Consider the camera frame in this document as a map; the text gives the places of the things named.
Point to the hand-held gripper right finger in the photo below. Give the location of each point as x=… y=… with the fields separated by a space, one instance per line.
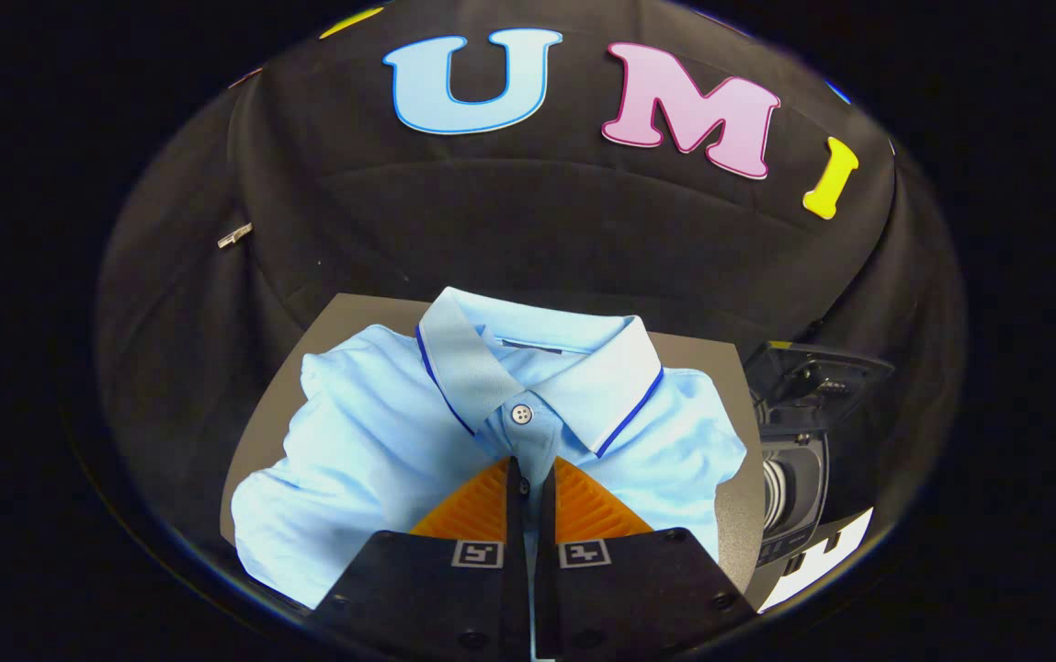
x=548 y=515

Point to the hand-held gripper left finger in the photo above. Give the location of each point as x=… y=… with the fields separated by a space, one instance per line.
x=514 y=515

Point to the light blue polo shirt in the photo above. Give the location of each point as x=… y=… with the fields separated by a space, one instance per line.
x=380 y=441

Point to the grey washing machine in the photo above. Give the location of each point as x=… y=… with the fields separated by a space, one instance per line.
x=803 y=487

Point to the silver spring clip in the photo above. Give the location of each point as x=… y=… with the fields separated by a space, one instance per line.
x=234 y=235

